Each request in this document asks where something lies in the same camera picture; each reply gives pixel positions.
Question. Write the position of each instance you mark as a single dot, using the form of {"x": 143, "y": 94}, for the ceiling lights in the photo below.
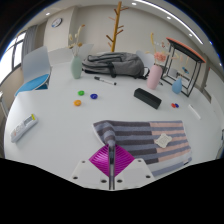
{"x": 166, "y": 16}

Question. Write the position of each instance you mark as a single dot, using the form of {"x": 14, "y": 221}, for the small red magnet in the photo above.
{"x": 173, "y": 105}

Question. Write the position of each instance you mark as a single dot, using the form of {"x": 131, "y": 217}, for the black stand with orange top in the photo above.
{"x": 186, "y": 48}

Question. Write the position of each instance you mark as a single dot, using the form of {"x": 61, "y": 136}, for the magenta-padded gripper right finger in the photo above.
{"x": 125, "y": 161}

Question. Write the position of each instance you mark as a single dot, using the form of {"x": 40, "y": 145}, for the grey backpack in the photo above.
{"x": 115, "y": 63}

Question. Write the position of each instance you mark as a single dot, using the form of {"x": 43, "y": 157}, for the pink vase with flowers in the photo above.
{"x": 154, "y": 78}

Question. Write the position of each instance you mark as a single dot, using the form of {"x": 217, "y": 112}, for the orange round magnet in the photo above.
{"x": 77, "y": 103}

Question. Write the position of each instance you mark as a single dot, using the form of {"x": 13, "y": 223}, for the wooden coat rack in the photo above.
{"x": 116, "y": 25}

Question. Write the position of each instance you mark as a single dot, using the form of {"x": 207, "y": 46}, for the window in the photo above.
{"x": 8, "y": 56}

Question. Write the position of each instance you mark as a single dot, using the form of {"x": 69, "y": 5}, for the white remote control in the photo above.
{"x": 23, "y": 127}

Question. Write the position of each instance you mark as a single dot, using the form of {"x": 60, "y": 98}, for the small blue magnet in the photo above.
{"x": 177, "y": 105}

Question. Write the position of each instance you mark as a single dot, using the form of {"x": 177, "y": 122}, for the blue vase with stems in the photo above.
{"x": 177, "y": 86}

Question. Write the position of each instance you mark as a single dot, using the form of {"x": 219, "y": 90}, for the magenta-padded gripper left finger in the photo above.
{"x": 100, "y": 163}

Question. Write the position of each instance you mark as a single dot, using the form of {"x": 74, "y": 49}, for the grey curtain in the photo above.
{"x": 30, "y": 41}

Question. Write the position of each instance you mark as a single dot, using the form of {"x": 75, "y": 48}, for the striped grey pink towel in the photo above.
{"x": 140, "y": 136}

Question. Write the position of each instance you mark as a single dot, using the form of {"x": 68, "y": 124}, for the black white marker pen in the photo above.
{"x": 105, "y": 80}

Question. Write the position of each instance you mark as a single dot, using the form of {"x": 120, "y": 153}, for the white chair with blue seat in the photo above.
{"x": 35, "y": 82}

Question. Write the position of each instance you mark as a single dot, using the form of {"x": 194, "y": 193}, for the green round magnet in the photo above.
{"x": 81, "y": 93}

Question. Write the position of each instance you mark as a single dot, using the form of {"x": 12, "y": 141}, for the white rectangular bar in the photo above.
{"x": 194, "y": 112}

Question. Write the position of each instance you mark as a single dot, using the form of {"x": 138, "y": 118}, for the black rectangular box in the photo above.
{"x": 147, "y": 98}

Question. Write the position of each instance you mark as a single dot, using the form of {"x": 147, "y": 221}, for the blue round magnet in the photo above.
{"x": 94, "y": 96}

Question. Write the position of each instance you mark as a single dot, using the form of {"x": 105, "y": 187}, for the green vase with dried flowers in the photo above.
{"x": 76, "y": 68}

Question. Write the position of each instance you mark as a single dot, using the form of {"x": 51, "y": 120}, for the round wall clock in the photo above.
{"x": 56, "y": 22}

